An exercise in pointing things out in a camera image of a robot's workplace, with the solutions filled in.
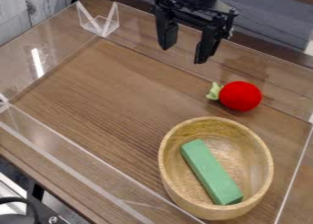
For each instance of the black table clamp mount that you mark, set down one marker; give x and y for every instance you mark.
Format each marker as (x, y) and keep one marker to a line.
(47, 215)

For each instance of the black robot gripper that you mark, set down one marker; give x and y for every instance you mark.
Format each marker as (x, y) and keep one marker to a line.
(210, 15)

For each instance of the green rectangular block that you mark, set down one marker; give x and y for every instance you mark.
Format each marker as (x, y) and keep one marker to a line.
(213, 177)

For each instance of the oval wooden bowl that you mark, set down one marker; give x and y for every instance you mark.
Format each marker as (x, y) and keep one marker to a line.
(244, 156)

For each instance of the clear acrylic tray wall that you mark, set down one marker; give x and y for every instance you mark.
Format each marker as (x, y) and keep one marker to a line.
(107, 196)

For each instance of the red plush tomato toy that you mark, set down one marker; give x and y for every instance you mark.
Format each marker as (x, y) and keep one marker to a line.
(238, 95)

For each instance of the clear acrylic corner bracket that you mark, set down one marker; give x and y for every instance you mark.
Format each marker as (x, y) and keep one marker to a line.
(99, 25)

